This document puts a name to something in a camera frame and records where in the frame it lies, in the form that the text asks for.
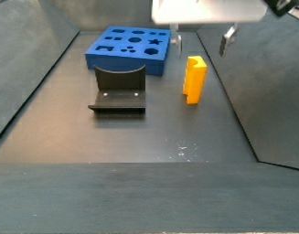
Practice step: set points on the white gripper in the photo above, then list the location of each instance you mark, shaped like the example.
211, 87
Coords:
205, 11

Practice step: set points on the blue foam shape board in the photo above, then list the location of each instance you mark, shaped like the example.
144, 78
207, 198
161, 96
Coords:
125, 48

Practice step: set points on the yellow arch block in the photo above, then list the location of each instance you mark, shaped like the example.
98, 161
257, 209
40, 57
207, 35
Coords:
193, 79

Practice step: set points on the black arch fixture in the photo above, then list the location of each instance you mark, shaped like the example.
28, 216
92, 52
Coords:
120, 91

